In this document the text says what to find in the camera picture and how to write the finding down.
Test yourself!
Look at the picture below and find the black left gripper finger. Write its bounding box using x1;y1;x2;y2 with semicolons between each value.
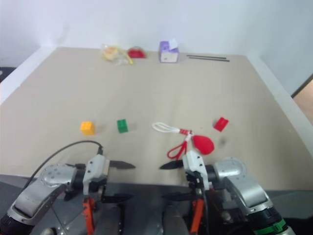
109;160;136;170
101;193;134;204

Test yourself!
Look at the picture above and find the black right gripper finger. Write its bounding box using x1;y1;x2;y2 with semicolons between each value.
159;160;184;170
161;191;194;202

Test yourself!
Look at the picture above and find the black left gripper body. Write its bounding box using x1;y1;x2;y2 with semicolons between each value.
88;174;109;201

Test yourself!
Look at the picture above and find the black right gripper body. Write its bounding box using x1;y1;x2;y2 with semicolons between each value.
185;170;205;200

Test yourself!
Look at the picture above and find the orange clamp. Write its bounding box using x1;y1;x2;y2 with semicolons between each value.
189;197;205;235
82;197;96;235

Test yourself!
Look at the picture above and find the green block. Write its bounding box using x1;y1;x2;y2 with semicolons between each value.
116;118;129;134

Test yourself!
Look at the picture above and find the yellow block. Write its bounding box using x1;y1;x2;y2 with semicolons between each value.
80;120;95;136

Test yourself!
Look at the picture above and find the red block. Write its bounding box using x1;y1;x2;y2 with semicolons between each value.
213;117;230;133

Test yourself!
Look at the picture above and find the clear plastic bag with food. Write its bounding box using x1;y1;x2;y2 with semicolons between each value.
101;44;136;67

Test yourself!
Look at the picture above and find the purple tissue box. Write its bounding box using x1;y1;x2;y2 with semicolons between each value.
158;38;181;64

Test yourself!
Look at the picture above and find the thin black stick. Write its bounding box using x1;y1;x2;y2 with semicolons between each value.
186;54;226;60
188;56;230;62

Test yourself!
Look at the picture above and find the red watermelon slice toy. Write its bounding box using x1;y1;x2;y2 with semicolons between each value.
127;46;149;59

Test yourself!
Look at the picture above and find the dark object beside table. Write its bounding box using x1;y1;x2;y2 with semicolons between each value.
0;65;13;84

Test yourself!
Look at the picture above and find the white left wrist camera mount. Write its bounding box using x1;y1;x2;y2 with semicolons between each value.
82;154;110;195

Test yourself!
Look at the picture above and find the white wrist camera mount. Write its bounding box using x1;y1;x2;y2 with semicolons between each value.
182;151;211;190
82;154;110;195

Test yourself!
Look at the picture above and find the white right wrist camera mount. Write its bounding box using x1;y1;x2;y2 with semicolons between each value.
182;151;211;190

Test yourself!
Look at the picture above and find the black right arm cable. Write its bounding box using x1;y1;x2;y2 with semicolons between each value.
195;171;210;235

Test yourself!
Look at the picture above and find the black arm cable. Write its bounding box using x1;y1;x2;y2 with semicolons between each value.
195;171;210;235
23;140;105;189

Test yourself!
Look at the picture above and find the red pouch with cords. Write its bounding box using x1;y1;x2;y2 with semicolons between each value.
152;121;216;160

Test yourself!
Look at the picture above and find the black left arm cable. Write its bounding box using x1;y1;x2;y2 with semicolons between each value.
23;140;105;189

